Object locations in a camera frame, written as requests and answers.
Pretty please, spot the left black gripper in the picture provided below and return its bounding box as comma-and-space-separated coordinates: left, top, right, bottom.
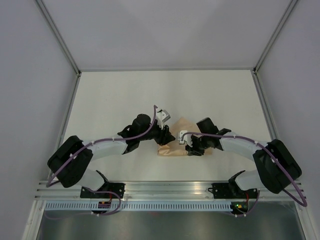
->
138, 119, 175, 146

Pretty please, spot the peach cloth napkin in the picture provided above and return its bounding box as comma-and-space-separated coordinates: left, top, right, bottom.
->
157, 117, 200, 157

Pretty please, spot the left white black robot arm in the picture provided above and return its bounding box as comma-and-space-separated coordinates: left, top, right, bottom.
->
47, 110, 176, 198

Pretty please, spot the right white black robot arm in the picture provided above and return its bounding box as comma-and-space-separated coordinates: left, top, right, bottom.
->
179, 117, 302, 198

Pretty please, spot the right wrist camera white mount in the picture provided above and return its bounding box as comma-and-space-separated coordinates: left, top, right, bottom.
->
177, 130, 192, 147

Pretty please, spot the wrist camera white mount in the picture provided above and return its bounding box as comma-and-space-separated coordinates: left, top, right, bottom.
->
177, 130, 192, 147
155, 107, 171, 130

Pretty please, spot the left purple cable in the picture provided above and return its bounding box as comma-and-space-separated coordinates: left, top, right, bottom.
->
44, 104, 160, 221

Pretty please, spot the purple cable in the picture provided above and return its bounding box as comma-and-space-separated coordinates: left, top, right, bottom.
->
44, 104, 160, 221
181, 131, 308, 217

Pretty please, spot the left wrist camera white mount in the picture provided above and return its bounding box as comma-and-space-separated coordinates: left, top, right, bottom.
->
155, 107, 171, 130

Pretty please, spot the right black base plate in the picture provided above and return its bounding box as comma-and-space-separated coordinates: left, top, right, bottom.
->
207, 182, 258, 200

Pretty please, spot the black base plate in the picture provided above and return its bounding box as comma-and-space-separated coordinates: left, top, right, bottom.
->
80, 182, 125, 199
207, 182, 258, 200

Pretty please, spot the aluminium front rail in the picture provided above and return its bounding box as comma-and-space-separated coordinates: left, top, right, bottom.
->
34, 180, 308, 201

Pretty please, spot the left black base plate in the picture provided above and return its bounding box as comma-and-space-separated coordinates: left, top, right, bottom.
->
80, 182, 125, 199

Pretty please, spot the white slotted cable duct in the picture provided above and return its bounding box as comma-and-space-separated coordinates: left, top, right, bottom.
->
45, 200, 232, 212

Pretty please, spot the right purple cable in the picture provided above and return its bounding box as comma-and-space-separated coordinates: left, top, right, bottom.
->
181, 131, 308, 217

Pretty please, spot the aluminium frame right post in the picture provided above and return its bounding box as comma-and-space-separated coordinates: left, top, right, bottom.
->
251, 0, 300, 75

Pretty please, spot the aluminium frame post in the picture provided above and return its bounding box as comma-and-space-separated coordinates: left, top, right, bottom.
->
251, 0, 300, 75
34, 0, 81, 77

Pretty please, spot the aluminium frame left post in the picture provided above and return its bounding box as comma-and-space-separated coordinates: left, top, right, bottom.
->
34, 0, 81, 77

